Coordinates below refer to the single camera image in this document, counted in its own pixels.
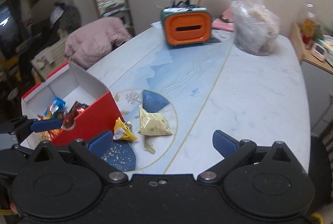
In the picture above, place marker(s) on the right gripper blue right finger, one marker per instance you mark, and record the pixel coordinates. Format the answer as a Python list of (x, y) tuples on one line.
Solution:
[(236, 154)]

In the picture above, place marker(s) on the pink puffer jacket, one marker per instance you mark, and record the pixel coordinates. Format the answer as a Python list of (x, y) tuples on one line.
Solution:
[(92, 42)]

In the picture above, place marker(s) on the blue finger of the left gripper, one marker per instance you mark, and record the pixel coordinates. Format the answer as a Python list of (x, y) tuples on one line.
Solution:
[(45, 125)]

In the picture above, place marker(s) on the red and white cardboard box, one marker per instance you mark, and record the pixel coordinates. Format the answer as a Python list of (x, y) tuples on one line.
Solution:
[(89, 105)]

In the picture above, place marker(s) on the blue and white snack packet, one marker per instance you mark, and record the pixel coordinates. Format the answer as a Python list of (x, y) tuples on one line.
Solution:
[(55, 107)]

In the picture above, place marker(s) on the white digital timer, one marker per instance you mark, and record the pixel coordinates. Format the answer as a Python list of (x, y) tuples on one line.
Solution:
[(319, 52)]

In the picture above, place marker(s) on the dark red foil packet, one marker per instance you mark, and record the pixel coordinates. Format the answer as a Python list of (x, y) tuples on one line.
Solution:
[(77, 109)]

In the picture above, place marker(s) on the yellow triangular snack packet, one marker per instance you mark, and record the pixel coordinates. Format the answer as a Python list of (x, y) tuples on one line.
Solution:
[(122, 131)]

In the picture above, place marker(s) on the wooden side shelf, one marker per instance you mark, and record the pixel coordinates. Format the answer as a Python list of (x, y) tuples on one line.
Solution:
[(303, 54)]

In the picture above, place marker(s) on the cream triangular snack packet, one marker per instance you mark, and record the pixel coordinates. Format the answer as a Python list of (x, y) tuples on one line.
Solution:
[(152, 124)]

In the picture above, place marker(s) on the green orange tissue box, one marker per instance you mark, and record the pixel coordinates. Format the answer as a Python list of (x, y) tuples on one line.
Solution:
[(186, 25)]

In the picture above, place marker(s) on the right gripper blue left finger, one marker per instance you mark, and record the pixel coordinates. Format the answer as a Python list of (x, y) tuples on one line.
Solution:
[(90, 153)]

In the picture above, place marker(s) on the clear plastic bag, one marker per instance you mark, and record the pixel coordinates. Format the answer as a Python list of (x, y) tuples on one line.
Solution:
[(255, 27)]

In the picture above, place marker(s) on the amber bottle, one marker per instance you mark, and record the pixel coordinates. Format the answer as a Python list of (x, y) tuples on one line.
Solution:
[(309, 25)]

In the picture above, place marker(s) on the large red chips bag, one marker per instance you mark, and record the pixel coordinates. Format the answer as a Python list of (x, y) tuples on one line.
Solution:
[(54, 129)]

